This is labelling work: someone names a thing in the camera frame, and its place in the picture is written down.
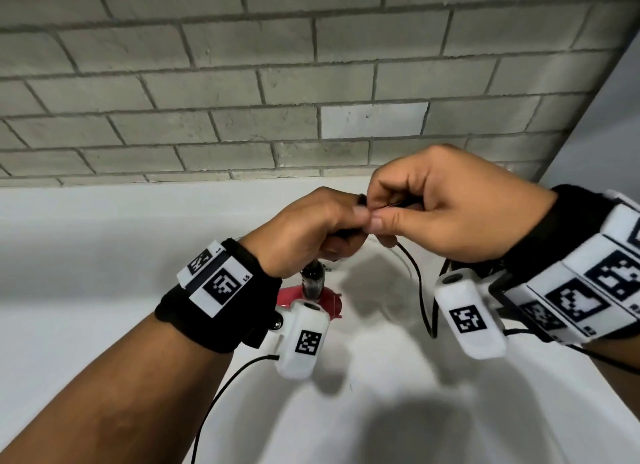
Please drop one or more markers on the person's left hand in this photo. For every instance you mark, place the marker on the person's left hand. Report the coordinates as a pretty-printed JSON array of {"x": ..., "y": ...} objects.
[{"x": 295, "y": 233}]

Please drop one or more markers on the person's right hand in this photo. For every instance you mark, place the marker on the person's right hand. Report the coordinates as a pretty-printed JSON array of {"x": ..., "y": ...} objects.
[{"x": 460, "y": 208}]

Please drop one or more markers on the person's left thumb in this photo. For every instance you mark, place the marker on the person's left thumb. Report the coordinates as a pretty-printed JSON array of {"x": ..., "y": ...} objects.
[{"x": 357, "y": 211}]

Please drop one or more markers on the person's right thumb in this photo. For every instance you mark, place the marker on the person's right thumb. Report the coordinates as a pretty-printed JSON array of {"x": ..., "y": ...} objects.
[{"x": 400, "y": 222}]

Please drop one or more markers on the person's left forearm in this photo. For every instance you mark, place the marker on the person's left forearm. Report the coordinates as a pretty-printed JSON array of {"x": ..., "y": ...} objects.
[{"x": 115, "y": 393}]

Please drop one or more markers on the person's right forearm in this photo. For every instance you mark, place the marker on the person's right forearm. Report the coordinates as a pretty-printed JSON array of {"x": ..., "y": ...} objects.
[{"x": 620, "y": 351}]

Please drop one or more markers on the red base with dark cylinder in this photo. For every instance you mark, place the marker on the red base with dark cylinder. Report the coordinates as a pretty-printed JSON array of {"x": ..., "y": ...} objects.
[{"x": 312, "y": 283}]

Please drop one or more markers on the white left wrist marker plates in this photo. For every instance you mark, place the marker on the white left wrist marker plates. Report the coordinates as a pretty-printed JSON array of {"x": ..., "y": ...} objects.
[{"x": 220, "y": 283}]

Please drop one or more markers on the white wrist marker plates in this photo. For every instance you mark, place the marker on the white wrist marker plates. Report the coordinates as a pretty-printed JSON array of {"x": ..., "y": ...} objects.
[
  {"x": 590, "y": 288},
  {"x": 220, "y": 283}
]

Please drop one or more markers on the white right wrist marker plates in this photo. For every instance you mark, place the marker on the white right wrist marker plates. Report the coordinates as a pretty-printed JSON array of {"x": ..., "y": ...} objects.
[{"x": 590, "y": 288}]

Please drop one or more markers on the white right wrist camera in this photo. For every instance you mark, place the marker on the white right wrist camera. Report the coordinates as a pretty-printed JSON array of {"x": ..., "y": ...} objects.
[{"x": 470, "y": 318}]

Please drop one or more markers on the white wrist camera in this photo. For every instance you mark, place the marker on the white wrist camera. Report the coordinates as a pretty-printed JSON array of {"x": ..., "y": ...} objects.
[
  {"x": 470, "y": 318},
  {"x": 305, "y": 341}
]

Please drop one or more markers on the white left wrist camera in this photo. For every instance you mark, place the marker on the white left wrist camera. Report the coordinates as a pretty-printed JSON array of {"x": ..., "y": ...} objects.
[{"x": 305, "y": 341}]

